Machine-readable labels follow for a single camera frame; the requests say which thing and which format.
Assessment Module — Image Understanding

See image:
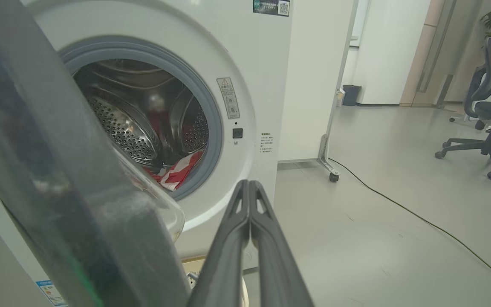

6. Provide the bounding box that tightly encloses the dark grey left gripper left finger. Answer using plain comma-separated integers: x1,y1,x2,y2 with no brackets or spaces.
188,180,250,307

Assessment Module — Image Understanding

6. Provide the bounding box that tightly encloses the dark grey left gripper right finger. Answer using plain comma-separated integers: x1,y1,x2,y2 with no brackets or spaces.
249,180,314,307

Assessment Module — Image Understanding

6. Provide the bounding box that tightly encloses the red and white garment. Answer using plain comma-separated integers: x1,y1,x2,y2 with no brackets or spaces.
145,150,205,191

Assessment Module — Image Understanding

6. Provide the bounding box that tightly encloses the round dark washing machine door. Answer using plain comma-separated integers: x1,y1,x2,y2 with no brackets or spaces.
0,0,191,307

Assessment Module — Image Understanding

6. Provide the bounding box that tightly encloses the cream perforated laundry basket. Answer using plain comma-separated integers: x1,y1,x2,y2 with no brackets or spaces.
182,256,250,307

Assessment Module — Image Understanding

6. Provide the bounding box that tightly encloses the white front-load washing machine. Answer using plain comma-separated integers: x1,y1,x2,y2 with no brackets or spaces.
0,0,293,307

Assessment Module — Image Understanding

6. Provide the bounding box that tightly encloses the beige wooden door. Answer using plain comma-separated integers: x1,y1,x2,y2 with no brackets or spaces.
400,0,457,107

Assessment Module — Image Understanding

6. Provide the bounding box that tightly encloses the grey warning label sticker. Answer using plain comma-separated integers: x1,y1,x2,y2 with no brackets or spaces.
217,78,240,119

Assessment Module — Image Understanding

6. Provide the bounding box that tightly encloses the blue energy label sticker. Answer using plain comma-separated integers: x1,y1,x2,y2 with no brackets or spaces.
36,279,68,307

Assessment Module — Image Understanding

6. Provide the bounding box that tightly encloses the white mobile partition board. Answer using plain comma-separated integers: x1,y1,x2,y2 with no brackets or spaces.
277,0,359,183

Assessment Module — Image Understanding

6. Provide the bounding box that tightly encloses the dark waste bin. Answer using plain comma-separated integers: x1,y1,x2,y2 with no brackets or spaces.
342,84,362,106

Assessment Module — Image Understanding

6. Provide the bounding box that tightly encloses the dark QR code sticker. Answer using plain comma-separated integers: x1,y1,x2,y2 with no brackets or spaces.
253,0,291,17

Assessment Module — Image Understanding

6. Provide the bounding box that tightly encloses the dark mesh office chair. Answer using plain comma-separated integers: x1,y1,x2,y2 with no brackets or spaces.
435,38,491,180

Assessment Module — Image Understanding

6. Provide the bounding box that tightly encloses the black floor cable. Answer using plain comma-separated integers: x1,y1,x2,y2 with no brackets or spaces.
329,159,491,288

